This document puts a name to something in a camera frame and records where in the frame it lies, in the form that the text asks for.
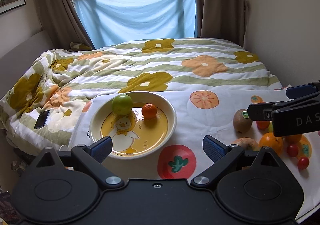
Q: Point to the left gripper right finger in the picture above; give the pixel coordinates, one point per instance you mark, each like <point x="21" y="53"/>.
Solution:
<point x="226" y="159"/>

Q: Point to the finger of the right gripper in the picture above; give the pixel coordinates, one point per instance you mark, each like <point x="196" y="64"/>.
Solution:
<point x="294" y="117"/>
<point x="300" y="96"/>

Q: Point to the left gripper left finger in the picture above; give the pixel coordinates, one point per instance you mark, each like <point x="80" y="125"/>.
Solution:
<point x="88" y="159"/>

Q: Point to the large brownish wrinkled apple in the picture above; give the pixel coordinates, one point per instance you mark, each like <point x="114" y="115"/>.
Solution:
<point x="247" y="143"/>

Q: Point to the large orange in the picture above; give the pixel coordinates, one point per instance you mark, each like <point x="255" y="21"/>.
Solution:
<point x="276" y="143"/>
<point x="293" y="139"/>

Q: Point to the red cherry tomato front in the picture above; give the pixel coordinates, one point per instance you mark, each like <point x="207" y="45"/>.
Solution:
<point x="303" y="163"/>

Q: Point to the red cherry tomato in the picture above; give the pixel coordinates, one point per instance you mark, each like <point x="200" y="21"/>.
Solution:
<point x="292" y="150"/>
<point x="303" y="163"/>

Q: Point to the small green apple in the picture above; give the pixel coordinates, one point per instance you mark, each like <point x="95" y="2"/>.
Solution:
<point x="122" y="104"/>

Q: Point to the small mandarin orange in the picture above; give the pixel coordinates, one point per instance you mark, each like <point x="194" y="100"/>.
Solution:
<point x="149" y="111"/>

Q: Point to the green apple behind oranges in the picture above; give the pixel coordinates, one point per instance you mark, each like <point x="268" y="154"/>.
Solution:
<point x="270" y="127"/>

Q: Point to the red cherry tomato middle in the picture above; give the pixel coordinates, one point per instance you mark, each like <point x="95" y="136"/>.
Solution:
<point x="292" y="150"/>

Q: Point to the brown kiwi with sticker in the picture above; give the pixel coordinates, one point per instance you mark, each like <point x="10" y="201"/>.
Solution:
<point x="241" y="121"/>

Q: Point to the red tomato behind apple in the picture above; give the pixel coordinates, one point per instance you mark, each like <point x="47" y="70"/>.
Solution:
<point x="262" y="124"/>

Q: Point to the cream duck print bowl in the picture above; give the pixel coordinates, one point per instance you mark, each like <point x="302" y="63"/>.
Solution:
<point x="132" y="135"/>

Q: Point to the white fruit print cloth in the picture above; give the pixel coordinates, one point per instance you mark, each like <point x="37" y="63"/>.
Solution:
<point x="194" y="123"/>

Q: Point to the black smartphone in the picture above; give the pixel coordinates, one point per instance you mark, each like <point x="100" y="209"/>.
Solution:
<point x="42" y="118"/>

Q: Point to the floral striped quilt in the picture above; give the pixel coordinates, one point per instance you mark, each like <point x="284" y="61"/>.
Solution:
<point x="65" y="82"/>

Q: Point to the brown right curtain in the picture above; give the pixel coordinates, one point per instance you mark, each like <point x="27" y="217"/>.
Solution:
<point x="221" y="19"/>

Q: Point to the brown curtain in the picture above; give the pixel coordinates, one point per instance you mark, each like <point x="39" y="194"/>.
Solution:
<point x="60" y="20"/>
<point x="221" y="19"/>

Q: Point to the grey bed headboard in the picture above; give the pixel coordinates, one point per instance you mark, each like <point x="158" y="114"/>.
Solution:
<point x="16" y="62"/>

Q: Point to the brown left curtain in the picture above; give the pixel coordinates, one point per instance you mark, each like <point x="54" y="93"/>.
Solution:
<point x="60" y="20"/>

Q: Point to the light blue window cloth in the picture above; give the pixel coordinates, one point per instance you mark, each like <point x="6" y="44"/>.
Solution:
<point x="111" y="22"/>

